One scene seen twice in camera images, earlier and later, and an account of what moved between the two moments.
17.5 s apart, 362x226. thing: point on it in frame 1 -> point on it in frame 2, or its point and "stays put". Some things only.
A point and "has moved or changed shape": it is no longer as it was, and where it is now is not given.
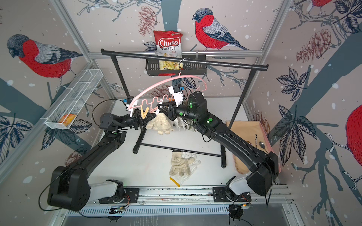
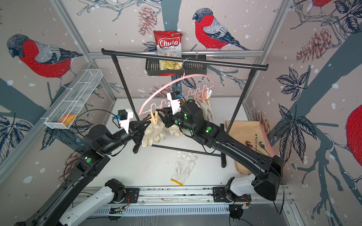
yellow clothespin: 143,114 -> 154,118
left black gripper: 137,120 -> 135,126
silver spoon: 262,144 stays put
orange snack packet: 68,119 stays put
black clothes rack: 224,146 stays put
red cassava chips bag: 169,44 stays put
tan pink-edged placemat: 247,130 stays put
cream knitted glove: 180,164 -> 153,132
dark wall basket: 152,68 stays put
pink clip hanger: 129,108 has moved or changed shape
